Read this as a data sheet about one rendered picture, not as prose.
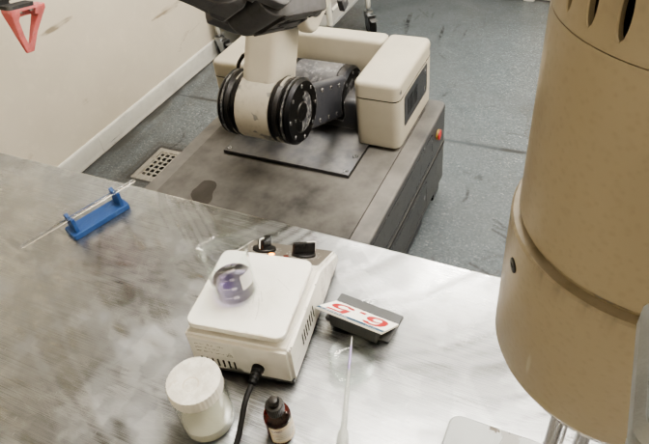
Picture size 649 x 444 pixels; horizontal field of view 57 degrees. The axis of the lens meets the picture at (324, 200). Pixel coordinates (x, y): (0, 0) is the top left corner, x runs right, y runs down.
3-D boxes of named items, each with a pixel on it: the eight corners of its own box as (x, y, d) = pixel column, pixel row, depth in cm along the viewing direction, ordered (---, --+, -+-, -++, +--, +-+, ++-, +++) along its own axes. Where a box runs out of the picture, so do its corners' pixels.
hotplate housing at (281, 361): (253, 253, 87) (243, 212, 82) (340, 264, 84) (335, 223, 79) (187, 383, 71) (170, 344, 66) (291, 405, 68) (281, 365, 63)
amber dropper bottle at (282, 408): (263, 430, 66) (252, 396, 61) (286, 415, 67) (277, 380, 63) (277, 451, 64) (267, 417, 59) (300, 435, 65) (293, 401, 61)
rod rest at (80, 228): (120, 200, 100) (113, 182, 98) (130, 208, 98) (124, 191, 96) (66, 232, 95) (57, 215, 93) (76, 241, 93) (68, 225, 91)
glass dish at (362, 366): (364, 340, 74) (363, 329, 72) (382, 375, 70) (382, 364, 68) (323, 355, 73) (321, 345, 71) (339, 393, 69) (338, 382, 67)
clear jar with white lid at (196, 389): (244, 424, 67) (231, 384, 62) (196, 456, 64) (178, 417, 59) (221, 386, 71) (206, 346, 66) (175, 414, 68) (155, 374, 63)
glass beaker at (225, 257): (263, 276, 72) (251, 228, 67) (254, 312, 68) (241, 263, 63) (214, 276, 73) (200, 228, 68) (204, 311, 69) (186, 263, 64)
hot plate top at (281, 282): (226, 253, 77) (224, 247, 76) (315, 265, 73) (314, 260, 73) (184, 327, 68) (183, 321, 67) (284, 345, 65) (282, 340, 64)
